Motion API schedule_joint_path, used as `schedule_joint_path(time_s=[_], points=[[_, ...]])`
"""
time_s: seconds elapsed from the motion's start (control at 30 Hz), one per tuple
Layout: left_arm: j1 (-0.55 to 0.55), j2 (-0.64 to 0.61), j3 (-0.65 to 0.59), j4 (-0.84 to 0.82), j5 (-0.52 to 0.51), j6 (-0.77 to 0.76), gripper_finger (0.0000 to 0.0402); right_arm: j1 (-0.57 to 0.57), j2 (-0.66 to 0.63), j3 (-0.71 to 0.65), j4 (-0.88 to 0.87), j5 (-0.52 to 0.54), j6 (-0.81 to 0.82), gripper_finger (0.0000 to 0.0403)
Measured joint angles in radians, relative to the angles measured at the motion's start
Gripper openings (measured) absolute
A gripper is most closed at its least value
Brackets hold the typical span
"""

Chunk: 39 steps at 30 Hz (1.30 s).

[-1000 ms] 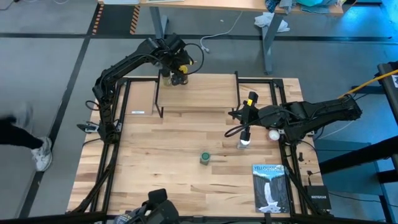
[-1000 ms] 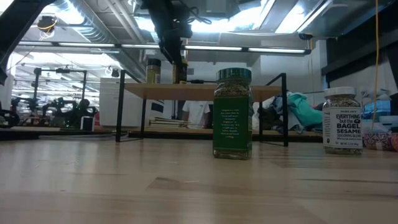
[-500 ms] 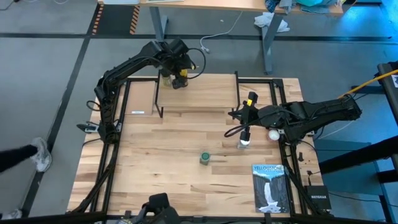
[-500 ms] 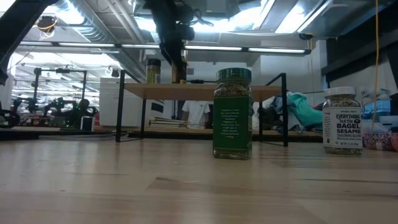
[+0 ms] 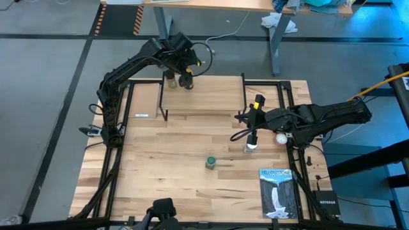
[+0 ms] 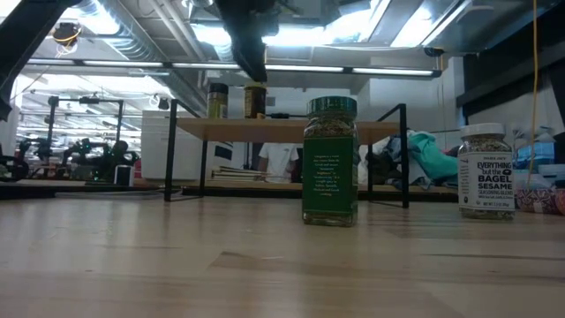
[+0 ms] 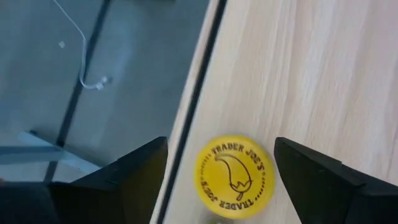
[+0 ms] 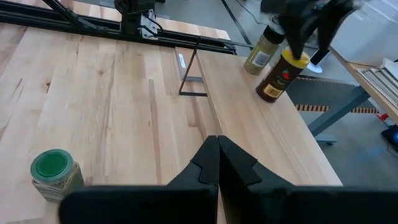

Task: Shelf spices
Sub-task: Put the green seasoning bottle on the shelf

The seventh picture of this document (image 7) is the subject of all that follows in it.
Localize black metal table frame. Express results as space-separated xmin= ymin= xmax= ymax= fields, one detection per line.
xmin=155 ymin=0 xmax=228 ymax=224

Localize wooden shelf black metal legs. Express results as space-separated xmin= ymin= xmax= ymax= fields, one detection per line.
xmin=163 ymin=0 xmax=398 ymax=224

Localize yellow-lid dark spice jar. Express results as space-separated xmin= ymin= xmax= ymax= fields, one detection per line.
xmin=193 ymin=134 xmax=277 ymax=224

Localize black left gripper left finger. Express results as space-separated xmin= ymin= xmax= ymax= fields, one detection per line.
xmin=48 ymin=136 xmax=169 ymax=224

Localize white cable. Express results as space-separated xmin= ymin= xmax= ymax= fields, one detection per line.
xmin=52 ymin=0 xmax=109 ymax=91

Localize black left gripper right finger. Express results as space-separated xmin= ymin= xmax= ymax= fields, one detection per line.
xmin=274 ymin=136 xmax=398 ymax=224

